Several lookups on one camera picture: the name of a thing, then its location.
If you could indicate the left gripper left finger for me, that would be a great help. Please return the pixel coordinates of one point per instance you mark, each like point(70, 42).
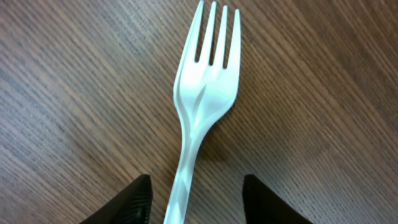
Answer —
point(131, 206)

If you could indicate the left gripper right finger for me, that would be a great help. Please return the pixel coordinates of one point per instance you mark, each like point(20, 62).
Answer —
point(263, 206)

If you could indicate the white fork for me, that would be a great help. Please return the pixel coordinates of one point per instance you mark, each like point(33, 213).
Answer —
point(203, 92)

